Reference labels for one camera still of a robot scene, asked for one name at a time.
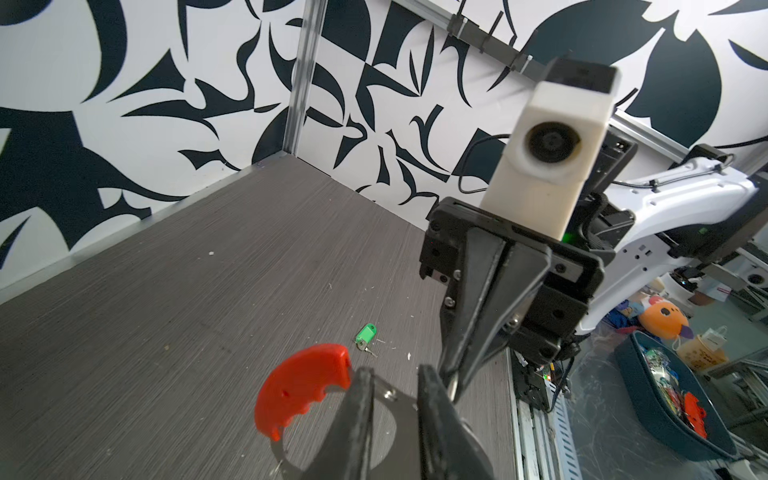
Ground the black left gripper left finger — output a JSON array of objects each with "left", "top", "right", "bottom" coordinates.
[{"left": 301, "top": 368, "right": 375, "bottom": 480}]

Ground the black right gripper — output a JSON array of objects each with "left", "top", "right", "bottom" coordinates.
[{"left": 420, "top": 197, "right": 604, "bottom": 401}]

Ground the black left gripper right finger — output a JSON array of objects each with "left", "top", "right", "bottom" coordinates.
[{"left": 417, "top": 365, "right": 494, "bottom": 480}]

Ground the green tagged key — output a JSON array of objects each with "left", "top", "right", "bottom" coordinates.
[{"left": 355, "top": 323, "right": 377, "bottom": 358}]

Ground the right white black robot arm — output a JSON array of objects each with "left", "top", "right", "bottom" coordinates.
[{"left": 420, "top": 131, "right": 767, "bottom": 401}]

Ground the orange plush toy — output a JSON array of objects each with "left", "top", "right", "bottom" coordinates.
[{"left": 638, "top": 297, "right": 694, "bottom": 340}]

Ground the blue bin with items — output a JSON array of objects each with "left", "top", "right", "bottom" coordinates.
[{"left": 614, "top": 331, "right": 737, "bottom": 461}]

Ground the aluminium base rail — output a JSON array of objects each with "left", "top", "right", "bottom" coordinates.
[{"left": 506, "top": 351, "right": 582, "bottom": 479}]

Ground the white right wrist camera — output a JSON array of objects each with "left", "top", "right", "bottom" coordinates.
[{"left": 480, "top": 58, "right": 621, "bottom": 240}]

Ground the black wall hook rail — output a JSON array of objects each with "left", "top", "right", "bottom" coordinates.
[{"left": 447, "top": 0, "right": 546, "bottom": 81}]

